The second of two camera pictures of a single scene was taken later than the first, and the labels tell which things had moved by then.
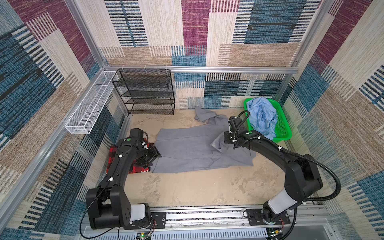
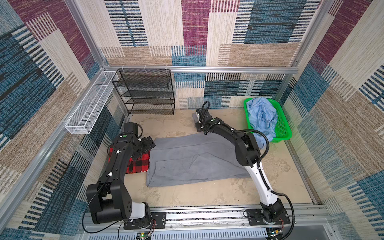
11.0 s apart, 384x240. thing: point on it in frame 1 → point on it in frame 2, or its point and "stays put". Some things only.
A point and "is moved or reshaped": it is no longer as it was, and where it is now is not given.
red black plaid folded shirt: (134, 167) stays put
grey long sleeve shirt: (199, 147) is moved or reshaped
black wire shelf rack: (146, 91) stays put
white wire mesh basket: (83, 119) stays put
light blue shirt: (263, 116) stays put
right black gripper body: (230, 138) → (200, 126)
